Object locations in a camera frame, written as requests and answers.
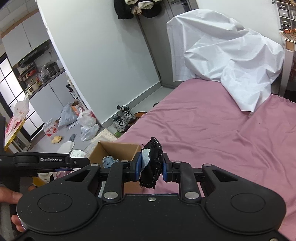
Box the silver plastic bag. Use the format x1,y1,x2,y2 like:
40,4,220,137
81,124,99,142

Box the pink bed sheet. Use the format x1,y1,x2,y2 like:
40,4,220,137
118,79,295,240

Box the white insole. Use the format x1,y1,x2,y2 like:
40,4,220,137
57,141,75,154

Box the black hanging clothes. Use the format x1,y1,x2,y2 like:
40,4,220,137
113,0,162,20

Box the blue grey knitted cloth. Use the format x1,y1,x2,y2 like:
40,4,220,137
102,156,119,168

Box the cardboard box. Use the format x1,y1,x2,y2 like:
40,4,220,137
88,141,141,165

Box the black lace fabric pouch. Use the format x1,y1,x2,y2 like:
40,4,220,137
139,137,164,189

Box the grey door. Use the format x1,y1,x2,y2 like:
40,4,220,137
137,0,198,89

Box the grey mailer bag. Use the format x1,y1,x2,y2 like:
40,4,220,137
58,103,78,128

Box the white draped sheet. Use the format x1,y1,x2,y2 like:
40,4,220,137
166,9,285,112

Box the person's left hand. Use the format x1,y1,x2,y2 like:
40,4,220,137
0,185,37,233

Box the white soft packet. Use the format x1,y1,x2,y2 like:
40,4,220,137
70,150,87,158

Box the grey drawer organizer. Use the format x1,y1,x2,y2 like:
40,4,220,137
275,0,296,32

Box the grey sneakers pair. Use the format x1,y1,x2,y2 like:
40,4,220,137
112,105,136,132

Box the spray bottle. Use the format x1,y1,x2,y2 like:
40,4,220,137
66,84,78,99

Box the red white bottle pack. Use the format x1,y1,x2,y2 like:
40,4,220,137
43,118,58,137

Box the white plastic bag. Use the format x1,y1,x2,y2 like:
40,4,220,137
77,110,96,127

